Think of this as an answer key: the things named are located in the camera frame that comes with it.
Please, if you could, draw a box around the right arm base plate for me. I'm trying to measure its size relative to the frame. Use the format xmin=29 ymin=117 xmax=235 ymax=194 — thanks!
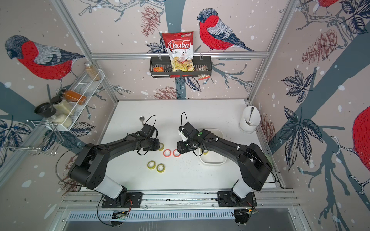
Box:
xmin=215 ymin=191 xmax=257 ymax=207

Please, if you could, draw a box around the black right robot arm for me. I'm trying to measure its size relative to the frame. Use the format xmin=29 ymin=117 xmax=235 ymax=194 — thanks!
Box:
xmin=177 ymin=122 xmax=272 ymax=199

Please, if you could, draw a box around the Hello Kitty metal spoon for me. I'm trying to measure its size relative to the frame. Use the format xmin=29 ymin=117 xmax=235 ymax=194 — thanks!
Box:
xmin=139 ymin=116 xmax=145 ymax=124

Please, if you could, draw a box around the horizontal aluminium wall bar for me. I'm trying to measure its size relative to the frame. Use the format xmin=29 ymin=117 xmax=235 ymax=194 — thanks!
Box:
xmin=90 ymin=51 xmax=271 ymax=61

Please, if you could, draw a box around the red tape roll left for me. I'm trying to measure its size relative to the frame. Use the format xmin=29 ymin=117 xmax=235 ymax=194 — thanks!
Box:
xmin=163 ymin=149 xmax=172 ymax=157

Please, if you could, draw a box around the orange spice bottle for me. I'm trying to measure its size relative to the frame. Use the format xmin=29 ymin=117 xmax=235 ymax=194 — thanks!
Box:
xmin=62 ymin=90 xmax=87 ymax=105

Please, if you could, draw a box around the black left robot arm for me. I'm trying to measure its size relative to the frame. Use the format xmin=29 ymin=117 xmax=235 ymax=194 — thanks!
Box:
xmin=68 ymin=128 xmax=160 ymax=204

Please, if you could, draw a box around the white storage box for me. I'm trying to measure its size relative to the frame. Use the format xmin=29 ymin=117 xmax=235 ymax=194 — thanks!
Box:
xmin=199 ymin=128 xmax=227 ymax=166

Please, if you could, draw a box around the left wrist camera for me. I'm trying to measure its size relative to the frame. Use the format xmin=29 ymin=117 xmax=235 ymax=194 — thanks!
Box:
xmin=139 ymin=124 xmax=158 ymax=139

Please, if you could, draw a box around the Chuba cassava chips bag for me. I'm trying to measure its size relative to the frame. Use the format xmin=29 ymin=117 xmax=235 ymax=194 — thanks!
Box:
xmin=162 ymin=31 xmax=195 ymax=72

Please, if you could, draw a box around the aluminium front rail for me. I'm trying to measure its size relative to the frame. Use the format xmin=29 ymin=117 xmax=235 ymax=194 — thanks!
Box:
xmin=56 ymin=188 xmax=301 ymax=211

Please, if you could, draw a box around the white wire spice rack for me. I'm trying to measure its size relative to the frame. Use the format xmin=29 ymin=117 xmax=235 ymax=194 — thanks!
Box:
xmin=34 ymin=69 xmax=106 ymax=131

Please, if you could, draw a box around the white utensil holder cup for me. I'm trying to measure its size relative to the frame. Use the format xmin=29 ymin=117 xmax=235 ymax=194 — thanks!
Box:
xmin=239 ymin=106 xmax=261 ymax=133

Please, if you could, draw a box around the red tape roll right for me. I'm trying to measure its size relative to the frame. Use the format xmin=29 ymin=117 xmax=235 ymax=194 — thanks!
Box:
xmin=172 ymin=149 xmax=181 ymax=157

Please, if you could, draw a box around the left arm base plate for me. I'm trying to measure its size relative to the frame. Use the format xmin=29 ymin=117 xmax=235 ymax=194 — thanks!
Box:
xmin=102 ymin=192 xmax=144 ymax=209

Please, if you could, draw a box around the black wire wall basket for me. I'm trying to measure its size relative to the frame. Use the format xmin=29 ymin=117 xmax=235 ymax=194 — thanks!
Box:
xmin=149 ymin=56 xmax=212 ymax=78

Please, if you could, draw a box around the red tape roll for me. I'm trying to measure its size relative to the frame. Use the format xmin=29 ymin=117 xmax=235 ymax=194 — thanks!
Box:
xmin=172 ymin=149 xmax=181 ymax=157
xmin=163 ymin=149 xmax=172 ymax=157

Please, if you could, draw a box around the glass grain spice jar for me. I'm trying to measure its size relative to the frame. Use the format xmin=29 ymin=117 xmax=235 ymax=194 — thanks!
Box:
xmin=84 ymin=62 xmax=101 ymax=81

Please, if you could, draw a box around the black lid spice jar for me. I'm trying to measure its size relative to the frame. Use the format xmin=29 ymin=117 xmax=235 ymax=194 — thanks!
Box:
xmin=34 ymin=103 xmax=57 ymax=118

